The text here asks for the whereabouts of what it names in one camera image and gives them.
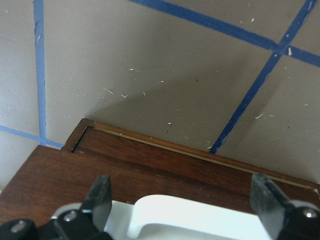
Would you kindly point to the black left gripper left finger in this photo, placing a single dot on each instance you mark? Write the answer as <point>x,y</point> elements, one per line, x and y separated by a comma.
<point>97,204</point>

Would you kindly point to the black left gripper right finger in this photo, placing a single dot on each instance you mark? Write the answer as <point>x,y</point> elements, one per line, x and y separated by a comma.
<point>270,204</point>

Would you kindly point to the light wooden drawer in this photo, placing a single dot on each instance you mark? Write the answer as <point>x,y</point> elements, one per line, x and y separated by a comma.
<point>51,178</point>

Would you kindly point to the white drawer handle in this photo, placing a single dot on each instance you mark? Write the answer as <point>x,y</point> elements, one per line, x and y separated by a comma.
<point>164,217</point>

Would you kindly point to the dark brown wooden cabinet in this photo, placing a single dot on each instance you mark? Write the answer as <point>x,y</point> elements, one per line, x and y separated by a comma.
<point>95,137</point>

